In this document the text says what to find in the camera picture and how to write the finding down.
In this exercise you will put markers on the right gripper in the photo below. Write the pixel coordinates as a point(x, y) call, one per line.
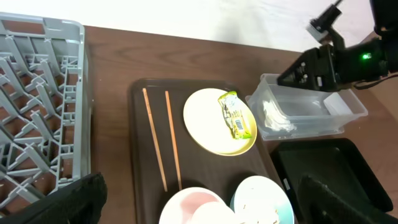
point(313, 70)

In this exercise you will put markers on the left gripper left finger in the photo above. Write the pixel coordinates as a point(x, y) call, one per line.
point(79, 202)

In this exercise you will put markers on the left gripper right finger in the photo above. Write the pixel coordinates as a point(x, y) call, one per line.
point(319, 204)

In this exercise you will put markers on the blue bowl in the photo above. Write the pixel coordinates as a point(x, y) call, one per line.
point(259, 200)

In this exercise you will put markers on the green snack wrapper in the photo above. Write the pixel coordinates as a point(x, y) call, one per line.
point(233, 116)

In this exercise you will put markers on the wooden chopstick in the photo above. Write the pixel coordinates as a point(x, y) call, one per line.
point(155, 140)
point(173, 139)

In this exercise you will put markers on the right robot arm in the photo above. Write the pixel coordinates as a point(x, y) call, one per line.
point(368, 64)

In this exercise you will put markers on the black waste tray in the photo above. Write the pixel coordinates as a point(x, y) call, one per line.
point(335, 162)

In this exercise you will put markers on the clear plastic bin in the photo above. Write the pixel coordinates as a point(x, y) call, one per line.
point(315, 113)

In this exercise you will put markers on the grey dish rack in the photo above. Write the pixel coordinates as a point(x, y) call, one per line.
point(46, 108)

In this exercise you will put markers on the dark brown serving tray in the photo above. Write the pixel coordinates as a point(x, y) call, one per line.
point(198, 167)

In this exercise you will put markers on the pink bowl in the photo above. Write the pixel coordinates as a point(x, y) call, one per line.
point(196, 205)

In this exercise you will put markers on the yellow plate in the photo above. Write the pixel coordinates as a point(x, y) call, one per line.
point(203, 118)

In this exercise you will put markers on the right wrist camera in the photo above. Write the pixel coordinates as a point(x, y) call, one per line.
point(319, 28)

